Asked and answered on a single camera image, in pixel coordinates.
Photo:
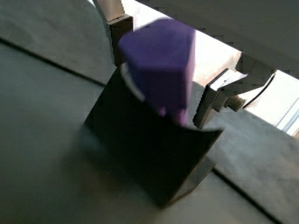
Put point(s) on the black curved fixture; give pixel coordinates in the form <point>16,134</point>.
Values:
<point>161,154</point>

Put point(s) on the purple three prong object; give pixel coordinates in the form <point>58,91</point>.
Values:
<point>158,52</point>

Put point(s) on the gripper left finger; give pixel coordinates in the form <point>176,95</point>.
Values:
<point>118,23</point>

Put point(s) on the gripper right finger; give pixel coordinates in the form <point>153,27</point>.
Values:
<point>213,99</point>

